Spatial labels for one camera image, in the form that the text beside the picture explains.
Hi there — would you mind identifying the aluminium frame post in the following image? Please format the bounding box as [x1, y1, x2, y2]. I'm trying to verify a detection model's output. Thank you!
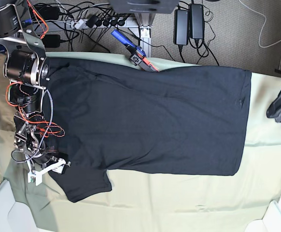
[134, 13, 155, 58]

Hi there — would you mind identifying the dark navy T-shirt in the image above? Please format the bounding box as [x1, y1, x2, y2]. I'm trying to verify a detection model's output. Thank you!
[45, 58, 252, 203]

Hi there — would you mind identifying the white grey cable right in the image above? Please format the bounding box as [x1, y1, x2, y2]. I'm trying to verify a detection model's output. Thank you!
[237, 0, 281, 71]

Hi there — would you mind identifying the black power brick pair right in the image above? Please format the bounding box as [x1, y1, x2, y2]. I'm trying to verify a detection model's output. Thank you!
[189, 4, 205, 40]

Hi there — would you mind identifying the black power brick pair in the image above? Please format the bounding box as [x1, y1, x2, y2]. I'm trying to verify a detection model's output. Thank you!
[189, 4, 205, 40]
[173, 10, 188, 45]

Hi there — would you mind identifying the black power adapter left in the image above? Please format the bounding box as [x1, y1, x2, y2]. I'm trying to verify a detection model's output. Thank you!
[42, 34, 61, 48]

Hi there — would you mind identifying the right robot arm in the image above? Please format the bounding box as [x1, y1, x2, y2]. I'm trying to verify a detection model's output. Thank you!
[0, 0, 70, 184]

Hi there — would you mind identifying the white bin lower left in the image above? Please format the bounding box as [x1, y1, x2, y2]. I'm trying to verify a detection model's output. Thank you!
[0, 180, 38, 232]

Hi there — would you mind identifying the blue orange bar clamp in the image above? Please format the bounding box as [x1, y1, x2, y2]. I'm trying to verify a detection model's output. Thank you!
[111, 29, 159, 72]

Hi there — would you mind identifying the white bin lower right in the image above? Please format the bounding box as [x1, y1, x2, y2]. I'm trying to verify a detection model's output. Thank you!
[245, 201, 281, 232]

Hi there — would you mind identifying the white power strip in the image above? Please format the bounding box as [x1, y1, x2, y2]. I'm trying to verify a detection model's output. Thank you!
[64, 14, 131, 29]

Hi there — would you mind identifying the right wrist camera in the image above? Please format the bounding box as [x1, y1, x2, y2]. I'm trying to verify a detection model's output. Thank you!
[28, 172, 42, 186]

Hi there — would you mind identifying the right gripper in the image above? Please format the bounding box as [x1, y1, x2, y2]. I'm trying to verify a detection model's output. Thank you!
[27, 152, 70, 178]

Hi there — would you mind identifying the black power brick pair left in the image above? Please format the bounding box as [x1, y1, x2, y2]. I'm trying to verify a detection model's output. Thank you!
[173, 10, 188, 45]

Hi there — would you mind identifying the white bin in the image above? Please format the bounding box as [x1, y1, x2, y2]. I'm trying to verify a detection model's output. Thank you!
[245, 201, 281, 232]
[0, 180, 38, 232]

